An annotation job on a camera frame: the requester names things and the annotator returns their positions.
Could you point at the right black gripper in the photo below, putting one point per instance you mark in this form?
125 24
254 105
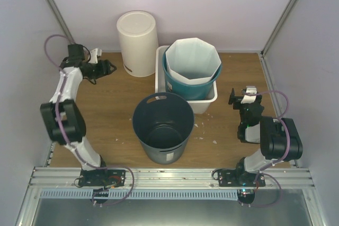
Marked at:
235 99

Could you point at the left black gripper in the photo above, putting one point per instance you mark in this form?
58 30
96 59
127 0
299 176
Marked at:
105 69

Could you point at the white cylindrical bin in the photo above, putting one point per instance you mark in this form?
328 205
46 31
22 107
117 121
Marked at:
138 42

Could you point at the dark grey round bin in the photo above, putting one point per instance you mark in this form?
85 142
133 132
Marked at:
163 123

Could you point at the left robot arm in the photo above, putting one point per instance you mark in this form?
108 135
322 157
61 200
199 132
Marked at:
62 118

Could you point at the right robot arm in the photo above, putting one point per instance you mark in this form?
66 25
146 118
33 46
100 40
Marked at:
278 137

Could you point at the teal round bin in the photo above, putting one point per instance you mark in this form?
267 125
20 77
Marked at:
186 91

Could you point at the white rectangular tub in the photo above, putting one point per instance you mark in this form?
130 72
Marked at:
198 106

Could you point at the white faceted bin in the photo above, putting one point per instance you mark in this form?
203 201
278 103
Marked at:
192 61

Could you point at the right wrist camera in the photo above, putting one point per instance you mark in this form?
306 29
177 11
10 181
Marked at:
249 95

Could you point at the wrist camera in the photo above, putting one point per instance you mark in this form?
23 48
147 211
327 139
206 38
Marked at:
249 95
95 54

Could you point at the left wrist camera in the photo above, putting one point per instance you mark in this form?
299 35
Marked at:
95 54

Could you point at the left aluminium frame post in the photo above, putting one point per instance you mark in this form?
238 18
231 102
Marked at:
58 41

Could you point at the aluminium frame post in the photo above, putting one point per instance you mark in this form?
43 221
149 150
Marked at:
58 41
282 19

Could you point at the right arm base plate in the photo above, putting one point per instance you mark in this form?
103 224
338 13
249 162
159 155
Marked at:
237 178

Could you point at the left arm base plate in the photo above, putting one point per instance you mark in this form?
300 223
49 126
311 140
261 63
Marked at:
106 178

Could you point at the grey slotted cable duct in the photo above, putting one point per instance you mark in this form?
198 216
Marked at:
141 194

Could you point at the aluminium front rail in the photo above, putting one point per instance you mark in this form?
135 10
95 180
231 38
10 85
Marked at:
167 178

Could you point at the right aluminium frame post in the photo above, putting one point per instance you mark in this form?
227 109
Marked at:
282 19

